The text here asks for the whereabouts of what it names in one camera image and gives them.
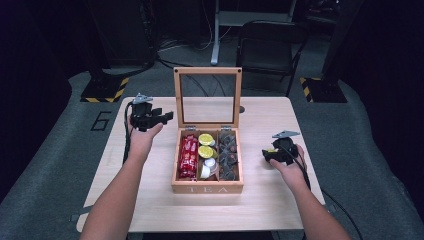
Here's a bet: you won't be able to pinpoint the wooden tea box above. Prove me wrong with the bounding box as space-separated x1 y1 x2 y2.
171 66 245 195

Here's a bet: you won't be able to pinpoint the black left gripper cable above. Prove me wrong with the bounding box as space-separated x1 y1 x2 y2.
122 101 134 165

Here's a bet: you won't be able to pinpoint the black folding chair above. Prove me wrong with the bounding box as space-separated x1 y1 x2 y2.
235 19 310 98

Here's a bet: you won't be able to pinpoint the person's right hand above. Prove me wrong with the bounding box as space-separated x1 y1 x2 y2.
269 143 310 193

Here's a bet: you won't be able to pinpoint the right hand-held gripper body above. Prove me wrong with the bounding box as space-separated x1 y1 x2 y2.
271 130 301 167

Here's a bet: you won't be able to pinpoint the black striped stand base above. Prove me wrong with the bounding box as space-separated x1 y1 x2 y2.
298 76 348 104
80 76 130 104

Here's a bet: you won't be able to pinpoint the person's left hand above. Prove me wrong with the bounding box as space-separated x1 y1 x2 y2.
128 118 164 160

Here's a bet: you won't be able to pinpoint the floor cables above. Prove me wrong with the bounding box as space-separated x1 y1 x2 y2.
156 9 234 69

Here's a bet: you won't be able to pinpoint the pile of dark tea bags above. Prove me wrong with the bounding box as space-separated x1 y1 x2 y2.
218 130 240 182

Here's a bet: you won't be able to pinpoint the red sachet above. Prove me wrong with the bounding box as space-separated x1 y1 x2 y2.
188 134 200 179
178 134 192 180

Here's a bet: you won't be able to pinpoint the white desk frame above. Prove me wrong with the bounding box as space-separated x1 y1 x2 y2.
210 0 298 66

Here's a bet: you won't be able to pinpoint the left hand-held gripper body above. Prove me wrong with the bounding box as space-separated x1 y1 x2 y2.
129 94 158 133

